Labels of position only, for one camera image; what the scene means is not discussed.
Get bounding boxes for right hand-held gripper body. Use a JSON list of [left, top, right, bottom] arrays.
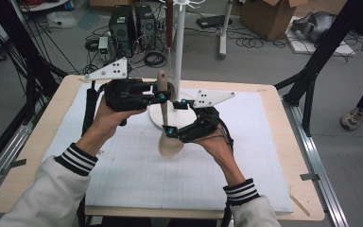
[[178, 89, 236, 143]]

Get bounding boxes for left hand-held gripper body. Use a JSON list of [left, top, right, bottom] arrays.
[[84, 57, 154, 113]]

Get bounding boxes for light wooden spoon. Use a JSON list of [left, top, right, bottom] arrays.
[[156, 69, 185, 160]]

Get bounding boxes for white hook stand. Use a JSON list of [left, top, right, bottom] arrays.
[[148, 0, 206, 132]]

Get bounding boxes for person's right hand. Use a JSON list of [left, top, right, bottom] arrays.
[[195, 133, 237, 173]]

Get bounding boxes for person's left hand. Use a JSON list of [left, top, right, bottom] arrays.
[[84, 97, 147, 149]]

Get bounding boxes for small white device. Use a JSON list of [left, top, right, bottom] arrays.
[[97, 36, 109, 55]]

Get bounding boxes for black computer tower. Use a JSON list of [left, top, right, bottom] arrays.
[[135, 4, 157, 51], [108, 5, 137, 59]]

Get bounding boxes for white grid mat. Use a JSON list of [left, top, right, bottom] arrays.
[[42, 82, 295, 213]]

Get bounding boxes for flat black box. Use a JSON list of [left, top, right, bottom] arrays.
[[196, 14, 233, 29]]

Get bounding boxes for flat cardboard piece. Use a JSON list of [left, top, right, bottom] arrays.
[[89, 0, 130, 8]]

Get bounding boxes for clear plastic bag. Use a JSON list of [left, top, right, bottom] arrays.
[[46, 11, 78, 29]]

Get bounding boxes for large cardboard box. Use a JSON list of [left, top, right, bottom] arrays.
[[238, 0, 310, 41]]

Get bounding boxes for round white table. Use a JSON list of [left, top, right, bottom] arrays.
[[18, 0, 70, 13]]

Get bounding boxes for thin wooden strip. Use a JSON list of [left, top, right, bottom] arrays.
[[287, 188, 311, 218]]

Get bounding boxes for grey bag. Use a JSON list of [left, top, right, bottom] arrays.
[[291, 11, 337, 44]]

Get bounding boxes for white board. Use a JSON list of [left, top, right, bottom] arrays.
[[285, 15, 357, 57]]

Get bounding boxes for brown cardboard box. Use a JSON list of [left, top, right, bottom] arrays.
[[292, 0, 348, 15]]

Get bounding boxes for coiled black cable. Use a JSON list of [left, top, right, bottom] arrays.
[[144, 50, 168, 69]]

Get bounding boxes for right hand-held gripper cable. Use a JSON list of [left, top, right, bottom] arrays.
[[216, 123, 236, 157]]

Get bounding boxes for hand-held gripper cable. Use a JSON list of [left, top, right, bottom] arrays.
[[216, 123, 236, 157], [80, 79, 108, 137]]

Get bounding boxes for left hand-held gripper cable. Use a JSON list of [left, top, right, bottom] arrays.
[[80, 79, 108, 137]]

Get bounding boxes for tangle of black cables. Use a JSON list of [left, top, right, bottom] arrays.
[[83, 25, 143, 78]]

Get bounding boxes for loose black floor cables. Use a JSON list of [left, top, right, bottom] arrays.
[[233, 27, 286, 50]]

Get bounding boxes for grey metal bracket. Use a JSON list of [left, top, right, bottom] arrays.
[[0, 158, 27, 176], [300, 172, 320, 182]]

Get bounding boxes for black frame strut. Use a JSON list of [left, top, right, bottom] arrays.
[[0, 0, 69, 127], [273, 0, 363, 137]]

